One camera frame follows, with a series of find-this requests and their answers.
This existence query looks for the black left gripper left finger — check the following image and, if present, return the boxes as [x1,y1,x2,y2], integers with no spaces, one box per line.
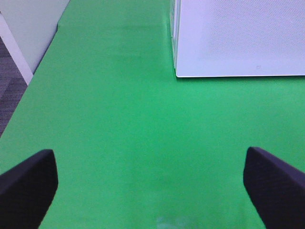
[0,149,58,229]

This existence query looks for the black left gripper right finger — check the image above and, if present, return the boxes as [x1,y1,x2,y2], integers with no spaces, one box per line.
[243,147,305,229]

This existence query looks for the white microwave door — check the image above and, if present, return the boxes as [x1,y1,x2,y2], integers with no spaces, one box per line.
[175,0,305,77]

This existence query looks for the green table cover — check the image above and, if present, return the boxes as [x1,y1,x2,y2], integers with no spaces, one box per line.
[0,0,305,229]

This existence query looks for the white microwave oven body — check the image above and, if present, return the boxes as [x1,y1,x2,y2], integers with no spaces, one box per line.
[170,0,179,69]

